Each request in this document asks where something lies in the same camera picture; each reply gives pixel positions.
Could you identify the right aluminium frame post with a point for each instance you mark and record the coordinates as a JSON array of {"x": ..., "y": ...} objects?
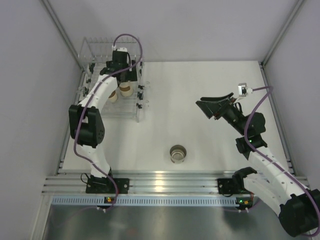
[{"x": 289, "y": 20}]

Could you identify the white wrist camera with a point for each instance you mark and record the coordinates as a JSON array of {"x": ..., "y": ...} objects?
[
  {"x": 120, "y": 49},
  {"x": 244, "y": 90}
]

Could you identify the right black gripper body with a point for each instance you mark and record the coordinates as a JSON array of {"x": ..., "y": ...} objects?
[{"x": 230, "y": 113}]

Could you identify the white slotted cable duct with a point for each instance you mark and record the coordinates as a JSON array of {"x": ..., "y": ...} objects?
[{"x": 141, "y": 201}]

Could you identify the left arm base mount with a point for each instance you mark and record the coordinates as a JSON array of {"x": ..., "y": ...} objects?
[{"x": 103, "y": 185}]

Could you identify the left aluminium frame post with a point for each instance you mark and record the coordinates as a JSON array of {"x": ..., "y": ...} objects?
[{"x": 61, "y": 30}]

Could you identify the aluminium frame post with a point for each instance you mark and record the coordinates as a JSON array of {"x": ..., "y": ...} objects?
[
  {"x": 289, "y": 20},
  {"x": 61, "y": 30}
]

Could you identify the aluminium mounting rail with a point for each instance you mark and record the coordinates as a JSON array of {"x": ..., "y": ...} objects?
[{"x": 143, "y": 183}]

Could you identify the clear acrylic dish rack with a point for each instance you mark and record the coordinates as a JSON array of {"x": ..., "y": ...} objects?
[{"x": 93, "y": 55}]

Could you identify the steel cup front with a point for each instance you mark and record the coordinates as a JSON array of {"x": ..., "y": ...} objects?
[{"x": 178, "y": 154}]

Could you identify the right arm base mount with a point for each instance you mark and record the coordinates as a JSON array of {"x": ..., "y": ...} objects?
[{"x": 227, "y": 187}]

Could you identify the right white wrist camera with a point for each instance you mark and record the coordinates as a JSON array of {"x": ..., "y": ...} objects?
[{"x": 244, "y": 90}]

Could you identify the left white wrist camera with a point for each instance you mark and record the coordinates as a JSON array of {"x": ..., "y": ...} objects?
[{"x": 120, "y": 49}]

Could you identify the steel cup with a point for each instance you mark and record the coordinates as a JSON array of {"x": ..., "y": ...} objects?
[
  {"x": 113, "y": 97},
  {"x": 178, "y": 154},
  {"x": 126, "y": 89}
]

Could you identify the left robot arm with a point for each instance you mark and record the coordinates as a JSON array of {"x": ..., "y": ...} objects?
[{"x": 85, "y": 121}]

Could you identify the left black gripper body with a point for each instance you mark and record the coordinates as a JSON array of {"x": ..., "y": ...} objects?
[{"x": 130, "y": 76}]

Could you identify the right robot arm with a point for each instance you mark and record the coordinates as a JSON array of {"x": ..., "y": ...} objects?
[{"x": 296, "y": 206}]

